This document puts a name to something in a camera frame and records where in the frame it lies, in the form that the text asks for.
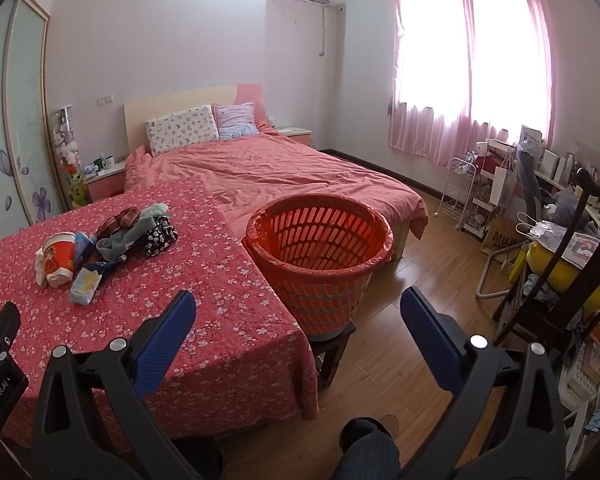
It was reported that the beige pink headboard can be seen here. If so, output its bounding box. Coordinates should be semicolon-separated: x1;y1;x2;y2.
124;83;268;148

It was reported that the bed with coral duvet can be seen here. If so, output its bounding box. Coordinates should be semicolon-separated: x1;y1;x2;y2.
124;130;429;261

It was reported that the white wire rack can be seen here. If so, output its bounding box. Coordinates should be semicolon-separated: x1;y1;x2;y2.
439;156;478;231

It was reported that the person's leg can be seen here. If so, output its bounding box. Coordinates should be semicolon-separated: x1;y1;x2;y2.
330;417;403;480

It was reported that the green cloth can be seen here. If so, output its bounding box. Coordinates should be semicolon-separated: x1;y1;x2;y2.
139;202;171;222

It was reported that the grey cloth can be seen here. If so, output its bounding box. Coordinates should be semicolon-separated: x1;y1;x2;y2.
96;227;153;263

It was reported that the orange plastic basket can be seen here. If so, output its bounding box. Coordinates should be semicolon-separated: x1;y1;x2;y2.
243;194;395;340

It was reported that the wardrobe with flower doors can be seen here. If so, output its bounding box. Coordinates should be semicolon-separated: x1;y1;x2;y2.
0;0;68;251

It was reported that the floral pillow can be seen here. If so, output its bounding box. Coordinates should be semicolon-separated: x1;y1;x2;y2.
145;105;221;157

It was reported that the pink striped pillow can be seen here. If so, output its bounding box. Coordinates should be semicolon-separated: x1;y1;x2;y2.
212;101;261;141

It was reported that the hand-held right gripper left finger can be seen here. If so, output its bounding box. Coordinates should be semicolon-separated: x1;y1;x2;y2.
30;290;201;480

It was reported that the red floral tablecloth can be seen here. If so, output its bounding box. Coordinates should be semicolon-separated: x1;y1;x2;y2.
0;179;320;448

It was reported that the pink nightstand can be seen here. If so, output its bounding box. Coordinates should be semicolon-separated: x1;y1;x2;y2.
275;126;313;148
82;157;128;203

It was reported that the white blue tissue packet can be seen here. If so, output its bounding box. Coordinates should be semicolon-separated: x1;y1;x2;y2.
69;266;104;307

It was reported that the plush toy display tube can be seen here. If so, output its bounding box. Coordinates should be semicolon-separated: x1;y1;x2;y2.
50;104;93;208

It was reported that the white paper bag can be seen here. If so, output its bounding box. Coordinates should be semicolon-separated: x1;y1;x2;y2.
490;160;518;206

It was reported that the brown paper bag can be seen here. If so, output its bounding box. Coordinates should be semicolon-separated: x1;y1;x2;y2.
481;217;528;263

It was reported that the yellow cushion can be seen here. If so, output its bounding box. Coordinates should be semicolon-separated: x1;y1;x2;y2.
527;242;600;301

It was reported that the dark wooden stool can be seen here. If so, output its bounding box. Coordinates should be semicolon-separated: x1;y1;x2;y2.
307;322;357;391

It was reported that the dark blue wrapper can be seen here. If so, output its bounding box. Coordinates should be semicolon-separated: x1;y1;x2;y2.
87;255;127;275

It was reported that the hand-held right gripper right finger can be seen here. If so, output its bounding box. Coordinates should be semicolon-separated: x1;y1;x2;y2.
399;286;567;480

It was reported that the pink curtain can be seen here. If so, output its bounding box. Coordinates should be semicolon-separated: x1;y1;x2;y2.
387;0;556;167

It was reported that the white shelf cart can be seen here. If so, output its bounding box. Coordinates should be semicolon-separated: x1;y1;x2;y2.
462;140;521;241

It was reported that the red white paper cup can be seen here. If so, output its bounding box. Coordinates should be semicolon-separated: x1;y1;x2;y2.
34;231;78;289

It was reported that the dark wooden chair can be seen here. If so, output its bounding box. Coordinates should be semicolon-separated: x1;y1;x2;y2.
492;167;600;356

